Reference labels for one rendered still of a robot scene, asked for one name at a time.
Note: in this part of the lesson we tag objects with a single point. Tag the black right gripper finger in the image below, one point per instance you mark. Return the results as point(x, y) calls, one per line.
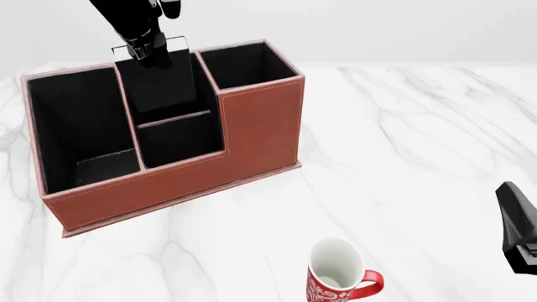
point(518, 214)

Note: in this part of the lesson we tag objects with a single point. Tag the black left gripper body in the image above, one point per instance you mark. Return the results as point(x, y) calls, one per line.
point(142, 45)

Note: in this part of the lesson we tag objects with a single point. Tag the red patterned mug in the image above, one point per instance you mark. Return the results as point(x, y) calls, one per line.
point(335, 267)

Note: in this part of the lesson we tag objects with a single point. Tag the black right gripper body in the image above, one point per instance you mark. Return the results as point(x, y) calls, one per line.
point(524, 259)

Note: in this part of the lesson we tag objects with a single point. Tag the red-brown desk caddy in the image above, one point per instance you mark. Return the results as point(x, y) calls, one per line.
point(256, 126)

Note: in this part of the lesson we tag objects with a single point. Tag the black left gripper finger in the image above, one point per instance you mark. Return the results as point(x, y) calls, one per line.
point(159, 58)

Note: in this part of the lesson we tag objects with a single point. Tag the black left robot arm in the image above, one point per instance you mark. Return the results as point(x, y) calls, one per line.
point(121, 15)

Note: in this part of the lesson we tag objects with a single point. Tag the black book with white pages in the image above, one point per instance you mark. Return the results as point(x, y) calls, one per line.
point(163, 88)

